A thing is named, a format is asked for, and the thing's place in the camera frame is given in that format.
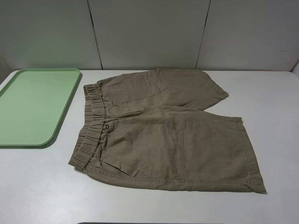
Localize green plastic tray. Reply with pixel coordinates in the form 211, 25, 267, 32
0, 69, 81, 147

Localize khaki shorts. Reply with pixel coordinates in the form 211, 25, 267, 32
69, 69, 266, 194

